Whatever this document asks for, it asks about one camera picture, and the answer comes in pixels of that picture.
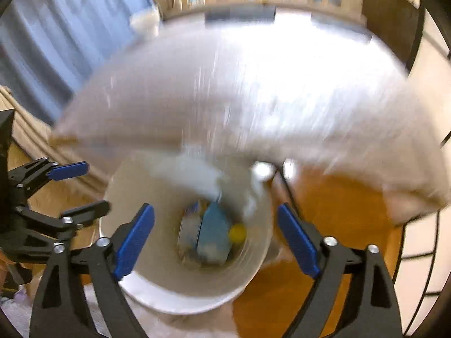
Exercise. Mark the dark wooden cabinet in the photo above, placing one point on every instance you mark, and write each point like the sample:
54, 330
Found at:
387, 3

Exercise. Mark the clear floss box teal label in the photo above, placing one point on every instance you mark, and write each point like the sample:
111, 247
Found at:
213, 232

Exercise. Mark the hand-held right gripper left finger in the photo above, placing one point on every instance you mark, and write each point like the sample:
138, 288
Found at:
135, 239

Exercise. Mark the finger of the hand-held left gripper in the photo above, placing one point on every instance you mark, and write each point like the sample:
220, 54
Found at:
88, 211
68, 170

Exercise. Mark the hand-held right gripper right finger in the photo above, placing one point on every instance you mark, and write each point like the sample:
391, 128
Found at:
299, 243

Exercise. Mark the white screen with dark frame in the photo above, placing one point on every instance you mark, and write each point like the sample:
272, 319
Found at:
430, 148

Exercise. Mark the blue curtain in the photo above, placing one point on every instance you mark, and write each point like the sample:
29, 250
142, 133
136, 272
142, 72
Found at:
53, 42

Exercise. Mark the white round bin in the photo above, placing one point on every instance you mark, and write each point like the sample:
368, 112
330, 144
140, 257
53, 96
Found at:
158, 278

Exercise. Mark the yellow round container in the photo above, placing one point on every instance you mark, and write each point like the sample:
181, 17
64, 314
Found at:
238, 234

